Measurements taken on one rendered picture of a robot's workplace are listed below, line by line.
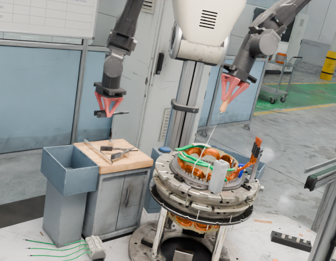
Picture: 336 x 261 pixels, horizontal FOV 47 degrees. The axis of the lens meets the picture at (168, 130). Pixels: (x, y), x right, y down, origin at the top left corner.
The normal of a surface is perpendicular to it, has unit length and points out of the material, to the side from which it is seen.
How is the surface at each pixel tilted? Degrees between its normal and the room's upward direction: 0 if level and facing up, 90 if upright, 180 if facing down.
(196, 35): 90
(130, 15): 117
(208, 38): 90
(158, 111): 90
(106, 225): 90
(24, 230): 0
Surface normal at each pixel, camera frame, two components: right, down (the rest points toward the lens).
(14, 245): 0.19, -0.93
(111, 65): 0.11, 0.35
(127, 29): -0.06, 0.71
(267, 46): 0.27, 0.18
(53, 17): 0.68, 0.36
